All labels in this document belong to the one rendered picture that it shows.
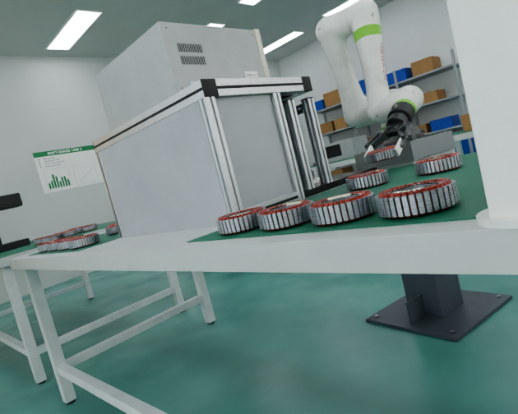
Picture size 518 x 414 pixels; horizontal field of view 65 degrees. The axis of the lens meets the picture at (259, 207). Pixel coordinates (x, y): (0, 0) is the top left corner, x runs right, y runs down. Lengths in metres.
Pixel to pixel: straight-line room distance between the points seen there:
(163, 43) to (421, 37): 7.50
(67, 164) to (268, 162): 5.79
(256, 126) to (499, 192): 0.78
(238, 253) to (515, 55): 0.48
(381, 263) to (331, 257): 0.08
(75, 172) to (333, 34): 5.39
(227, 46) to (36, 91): 5.77
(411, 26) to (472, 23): 8.10
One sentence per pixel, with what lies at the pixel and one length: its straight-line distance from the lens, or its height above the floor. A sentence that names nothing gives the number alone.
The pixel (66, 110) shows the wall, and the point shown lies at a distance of 7.01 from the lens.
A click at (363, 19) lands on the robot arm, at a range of 1.92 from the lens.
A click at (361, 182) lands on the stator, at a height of 0.77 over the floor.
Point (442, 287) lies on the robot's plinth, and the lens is 2.06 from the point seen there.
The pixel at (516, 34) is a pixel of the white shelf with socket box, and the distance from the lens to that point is 0.47.
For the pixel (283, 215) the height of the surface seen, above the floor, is 0.78.
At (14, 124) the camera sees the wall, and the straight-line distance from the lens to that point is 6.73.
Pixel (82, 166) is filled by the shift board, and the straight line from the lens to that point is 6.86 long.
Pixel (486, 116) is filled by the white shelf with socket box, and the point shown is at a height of 0.86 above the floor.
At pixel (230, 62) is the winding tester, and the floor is 1.21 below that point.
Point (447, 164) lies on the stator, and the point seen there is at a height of 0.77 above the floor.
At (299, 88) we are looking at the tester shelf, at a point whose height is 1.08.
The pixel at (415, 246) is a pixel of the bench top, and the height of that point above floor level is 0.73.
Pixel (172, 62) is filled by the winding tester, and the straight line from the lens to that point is 1.19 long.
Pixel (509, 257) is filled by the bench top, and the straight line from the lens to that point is 0.49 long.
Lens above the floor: 0.86
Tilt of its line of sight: 5 degrees down
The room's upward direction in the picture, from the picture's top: 14 degrees counter-clockwise
